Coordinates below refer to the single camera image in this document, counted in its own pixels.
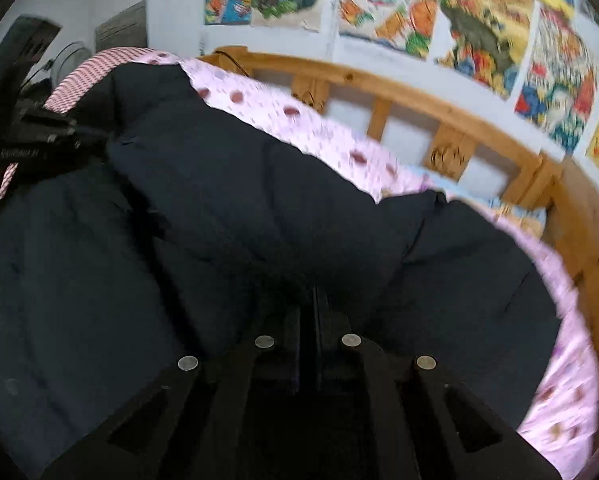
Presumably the black puffer jacket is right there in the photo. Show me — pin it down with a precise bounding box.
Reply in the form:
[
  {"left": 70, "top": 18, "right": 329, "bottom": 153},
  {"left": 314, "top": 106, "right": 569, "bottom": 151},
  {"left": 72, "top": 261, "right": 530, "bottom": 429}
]
[{"left": 0, "top": 64, "right": 560, "bottom": 479}]

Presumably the red checkered pillow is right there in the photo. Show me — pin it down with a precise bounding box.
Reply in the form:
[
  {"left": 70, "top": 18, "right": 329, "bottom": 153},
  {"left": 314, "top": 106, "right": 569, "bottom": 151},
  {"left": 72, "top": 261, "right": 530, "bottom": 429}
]
[{"left": 0, "top": 47, "right": 155, "bottom": 200}]

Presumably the white electric fan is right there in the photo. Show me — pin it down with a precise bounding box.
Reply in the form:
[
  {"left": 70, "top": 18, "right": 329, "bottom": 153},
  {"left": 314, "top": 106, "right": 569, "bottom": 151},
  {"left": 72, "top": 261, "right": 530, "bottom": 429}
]
[{"left": 49, "top": 41, "right": 92, "bottom": 88}]

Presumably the fruit cup drawing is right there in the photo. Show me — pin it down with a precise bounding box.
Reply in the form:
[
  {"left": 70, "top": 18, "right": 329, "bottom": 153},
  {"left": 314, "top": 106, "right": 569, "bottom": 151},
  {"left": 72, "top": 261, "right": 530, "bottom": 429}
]
[{"left": 337, "top": 0, "right": 438, "bottom": 58}]

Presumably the dinosaur landscape drawing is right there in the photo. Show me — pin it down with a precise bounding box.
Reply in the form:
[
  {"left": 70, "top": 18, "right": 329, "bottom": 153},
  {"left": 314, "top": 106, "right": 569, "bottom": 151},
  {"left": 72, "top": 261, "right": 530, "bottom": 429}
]
[{"left": 436, "top": 0, "right": 534, "bottom": 99}]

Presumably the colourful comic drawing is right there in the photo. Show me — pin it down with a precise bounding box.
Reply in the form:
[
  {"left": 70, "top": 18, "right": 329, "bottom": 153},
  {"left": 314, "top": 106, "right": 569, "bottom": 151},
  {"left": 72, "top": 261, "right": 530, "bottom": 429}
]
[{"left": 515, "top": 8, "right": 599, "bottom": 155}]

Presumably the pink spotted duvet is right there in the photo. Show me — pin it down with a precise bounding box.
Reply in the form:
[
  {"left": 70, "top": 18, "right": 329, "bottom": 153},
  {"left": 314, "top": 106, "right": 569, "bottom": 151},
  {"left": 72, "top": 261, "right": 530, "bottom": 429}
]
[{"left": 143, "top": 52, "right": 599, "bottom": 480}]

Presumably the dark metal wall door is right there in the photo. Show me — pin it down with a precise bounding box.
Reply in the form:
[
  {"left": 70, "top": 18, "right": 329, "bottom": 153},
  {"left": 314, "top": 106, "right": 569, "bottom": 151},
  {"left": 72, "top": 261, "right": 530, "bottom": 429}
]
[{"left": 94, "top": 0, "right": 148, "bottom": 52}]

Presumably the wooden bed frame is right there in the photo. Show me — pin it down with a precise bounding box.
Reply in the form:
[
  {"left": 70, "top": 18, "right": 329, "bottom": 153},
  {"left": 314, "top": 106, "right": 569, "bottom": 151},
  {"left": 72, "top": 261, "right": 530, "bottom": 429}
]
[{"left": 189, "top": 47, "right": 599, "bottom": 467}]

